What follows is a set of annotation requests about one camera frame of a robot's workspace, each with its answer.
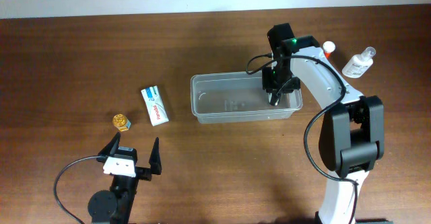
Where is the orange tube white cap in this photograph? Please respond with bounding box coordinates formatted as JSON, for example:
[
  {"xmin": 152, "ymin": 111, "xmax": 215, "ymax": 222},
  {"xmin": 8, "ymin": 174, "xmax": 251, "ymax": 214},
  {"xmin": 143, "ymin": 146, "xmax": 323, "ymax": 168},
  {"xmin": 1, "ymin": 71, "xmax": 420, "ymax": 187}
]
[{"xmin": 322, "ymin": 41, "xmax": 336, "ymax": 59}]

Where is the dark bottle white cap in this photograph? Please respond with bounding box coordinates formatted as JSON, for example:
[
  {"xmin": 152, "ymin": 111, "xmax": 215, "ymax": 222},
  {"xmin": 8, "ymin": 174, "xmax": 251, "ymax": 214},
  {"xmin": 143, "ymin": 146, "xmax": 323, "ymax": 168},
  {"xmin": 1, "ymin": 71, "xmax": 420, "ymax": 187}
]
[{"xmin": 269, "ymin": 93, "xmax": 280, "ymax": 106}]

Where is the white Panadol box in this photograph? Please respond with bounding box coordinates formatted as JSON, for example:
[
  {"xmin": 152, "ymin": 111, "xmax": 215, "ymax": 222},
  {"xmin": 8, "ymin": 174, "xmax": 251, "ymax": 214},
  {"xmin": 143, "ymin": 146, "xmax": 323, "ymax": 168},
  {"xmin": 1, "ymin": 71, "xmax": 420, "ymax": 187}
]
[{"xmin": 141, "ymin": 85, "xmax": 169, "ymax": 126}]

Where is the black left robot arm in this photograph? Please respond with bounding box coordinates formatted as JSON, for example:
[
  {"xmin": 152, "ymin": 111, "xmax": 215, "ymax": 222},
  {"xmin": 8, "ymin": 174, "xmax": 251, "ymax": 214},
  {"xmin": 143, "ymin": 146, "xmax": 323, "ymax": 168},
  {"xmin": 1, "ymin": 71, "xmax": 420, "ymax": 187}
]
[{"xmin": 88, "ymin": 133, "xmax": 162, "ymax": 224}]

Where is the clear plastic container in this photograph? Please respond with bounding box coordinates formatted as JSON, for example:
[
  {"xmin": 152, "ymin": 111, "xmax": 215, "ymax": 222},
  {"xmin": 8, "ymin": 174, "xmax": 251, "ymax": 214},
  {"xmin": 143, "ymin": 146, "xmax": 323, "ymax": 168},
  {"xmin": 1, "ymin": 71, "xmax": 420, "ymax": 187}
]
[{"xmin": 191, "ymin": 72, "xmax": 303, "ymax": 124}]

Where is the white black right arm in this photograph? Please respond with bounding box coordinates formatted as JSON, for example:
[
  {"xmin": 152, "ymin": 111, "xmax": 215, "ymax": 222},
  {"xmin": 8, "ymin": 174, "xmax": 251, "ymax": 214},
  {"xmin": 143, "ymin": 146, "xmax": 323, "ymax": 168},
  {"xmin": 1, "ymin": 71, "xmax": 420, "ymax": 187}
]
[{"xmin": 259, "ymin": 23, "xmax": 384, "ymax": 223}]

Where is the small gold-lid jar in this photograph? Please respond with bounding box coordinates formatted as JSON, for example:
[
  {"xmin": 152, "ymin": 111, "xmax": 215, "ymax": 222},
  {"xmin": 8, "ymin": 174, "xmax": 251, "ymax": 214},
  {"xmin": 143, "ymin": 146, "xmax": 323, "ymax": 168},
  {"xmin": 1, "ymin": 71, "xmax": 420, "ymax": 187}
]
[{"xmin": 112, "ymin": 114, "xmax": 131, "ymax": 132}]

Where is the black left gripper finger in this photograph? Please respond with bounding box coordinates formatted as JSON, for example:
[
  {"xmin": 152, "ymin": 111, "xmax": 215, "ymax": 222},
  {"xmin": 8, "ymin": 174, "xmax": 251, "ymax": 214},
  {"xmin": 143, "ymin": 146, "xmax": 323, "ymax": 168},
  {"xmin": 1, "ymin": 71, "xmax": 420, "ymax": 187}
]
[
  {"xmin": 98, "ymin": 132, "xmax": 121, "ymax": 157},
  {"xmin": 149, "ymin": 137, "xmax": 162, "ymax": 175}
]

